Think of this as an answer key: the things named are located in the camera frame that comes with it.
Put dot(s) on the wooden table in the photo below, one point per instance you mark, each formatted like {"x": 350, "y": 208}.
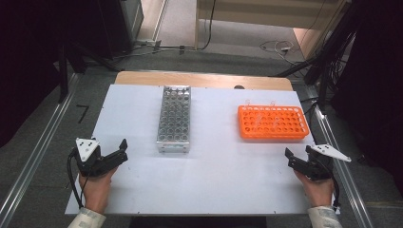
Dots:
{"x": 202, "y": 79}

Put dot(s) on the clear test tube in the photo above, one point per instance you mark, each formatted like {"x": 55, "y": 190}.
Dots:
{"x": 272, "y": 104}
{"x": 248, "y": 103}

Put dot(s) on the silver metal test tube rack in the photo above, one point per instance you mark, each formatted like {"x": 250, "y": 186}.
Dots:
{"x": 174, "y": 118}

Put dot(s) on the orange plastic test tube rack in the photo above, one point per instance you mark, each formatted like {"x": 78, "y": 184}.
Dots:
{"x": 272, "y": 122}

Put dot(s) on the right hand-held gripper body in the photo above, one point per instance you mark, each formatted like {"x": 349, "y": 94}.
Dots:
{"x": 318, "y": 166}

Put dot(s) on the person's left hand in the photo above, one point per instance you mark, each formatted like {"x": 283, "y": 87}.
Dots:
{"x": 96, "y": 193}

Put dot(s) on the person's right hand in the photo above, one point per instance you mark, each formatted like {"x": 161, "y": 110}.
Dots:
{"x": 318, "y": 193}

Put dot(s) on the black cabinet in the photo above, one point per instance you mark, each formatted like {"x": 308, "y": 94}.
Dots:
{"x": 117, "y": 25}

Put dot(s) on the aluminium floor rail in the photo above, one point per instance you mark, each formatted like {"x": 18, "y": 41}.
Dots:
{"x": 34, "y": 158}
{"x": 345, "y": 183}

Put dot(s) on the grey power strip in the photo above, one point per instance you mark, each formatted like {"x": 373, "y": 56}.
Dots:
{"x": 147, "y": 43}

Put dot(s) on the white board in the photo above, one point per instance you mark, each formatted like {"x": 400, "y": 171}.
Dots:
{"x": 221, "y": 177}

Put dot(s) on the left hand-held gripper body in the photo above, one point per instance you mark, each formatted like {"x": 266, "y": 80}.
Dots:
{"x": 90, "y": 163}

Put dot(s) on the black metal stand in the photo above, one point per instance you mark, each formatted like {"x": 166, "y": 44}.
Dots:
{"x": 63, "y": 76}

